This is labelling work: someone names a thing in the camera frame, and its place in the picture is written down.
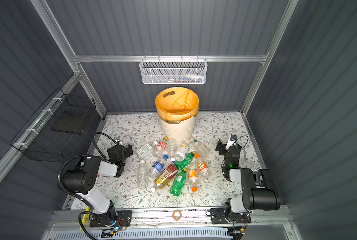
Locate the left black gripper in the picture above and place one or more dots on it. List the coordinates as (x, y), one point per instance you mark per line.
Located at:
(126, 150)

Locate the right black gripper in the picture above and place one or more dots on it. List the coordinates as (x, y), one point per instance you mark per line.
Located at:
(224, 148)

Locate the clear bottle green label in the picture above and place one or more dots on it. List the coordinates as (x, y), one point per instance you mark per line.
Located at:
(146, 149)

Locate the clear bottle orange label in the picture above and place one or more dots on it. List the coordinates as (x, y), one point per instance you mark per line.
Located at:
(193, 176)
(202, 166)

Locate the clear bottle blue label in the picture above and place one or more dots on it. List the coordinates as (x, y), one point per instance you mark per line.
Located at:
(158, 166)

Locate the clear bottle red label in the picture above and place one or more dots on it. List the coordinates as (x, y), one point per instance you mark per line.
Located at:
(160, 147)

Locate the white yellow label bottle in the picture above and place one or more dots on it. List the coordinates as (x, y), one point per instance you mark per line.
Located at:
(182, 150)

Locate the yellow tea bottle red label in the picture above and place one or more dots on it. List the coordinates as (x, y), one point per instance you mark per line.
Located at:
(164, 178)

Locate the green bottle yellow cap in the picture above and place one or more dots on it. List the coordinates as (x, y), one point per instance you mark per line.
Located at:
(178, 183)

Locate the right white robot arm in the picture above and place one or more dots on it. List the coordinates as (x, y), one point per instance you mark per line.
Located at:
(258, 190)

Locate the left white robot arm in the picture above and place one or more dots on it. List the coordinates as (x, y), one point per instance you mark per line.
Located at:
(78, 175)

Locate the white ribbed trash bin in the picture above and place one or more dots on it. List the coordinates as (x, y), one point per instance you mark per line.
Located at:
(178, 130)

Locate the orange bin liner bag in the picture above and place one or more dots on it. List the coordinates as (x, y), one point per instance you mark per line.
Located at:
(177, 104)

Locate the clear bottle white cap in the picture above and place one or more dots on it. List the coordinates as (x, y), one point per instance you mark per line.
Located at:
(171, 149)

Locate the tape roll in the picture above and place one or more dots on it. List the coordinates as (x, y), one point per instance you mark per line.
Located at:
(177, 215)

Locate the white tube in basket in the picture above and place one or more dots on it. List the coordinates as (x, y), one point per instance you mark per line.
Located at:
(194, 78)

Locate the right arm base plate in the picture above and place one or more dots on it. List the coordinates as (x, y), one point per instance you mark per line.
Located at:
(221, 216)

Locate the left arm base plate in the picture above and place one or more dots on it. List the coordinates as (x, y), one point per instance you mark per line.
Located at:
(120, 219)

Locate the black wire wall basket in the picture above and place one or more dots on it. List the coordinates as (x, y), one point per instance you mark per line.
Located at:
(60, 131)

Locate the white wire wall basket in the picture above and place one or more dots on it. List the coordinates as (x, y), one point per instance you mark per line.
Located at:
(171, 72)

